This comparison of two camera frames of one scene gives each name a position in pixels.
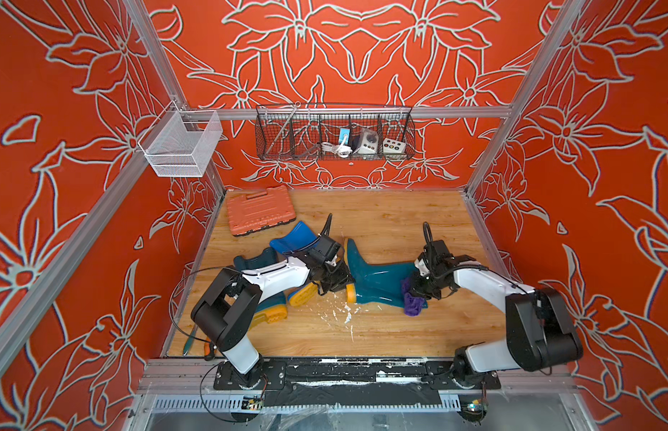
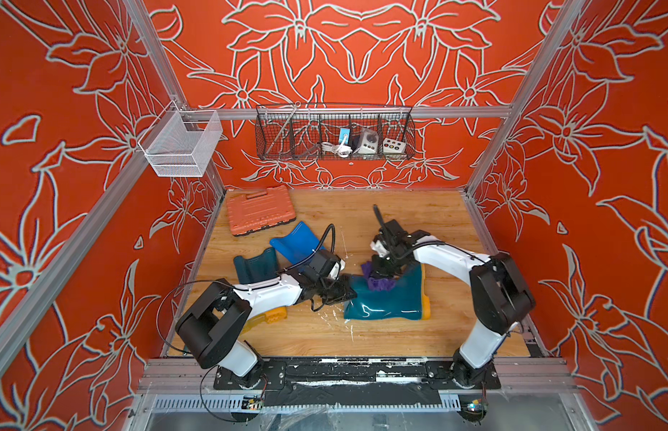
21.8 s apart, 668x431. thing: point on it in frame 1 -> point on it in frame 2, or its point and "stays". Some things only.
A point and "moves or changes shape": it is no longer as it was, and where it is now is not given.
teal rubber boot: [373, 283] moves or changes shape
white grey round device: [370, 142] stays
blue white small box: [344, 132] stays
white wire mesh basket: [180, 143] stays
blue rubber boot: [301, 236] stays
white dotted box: [393, 146] stays
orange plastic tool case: [250, 210] stays
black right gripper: [415, 288] -> [377, 272]
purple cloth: [413, 303] -> [376, 284]
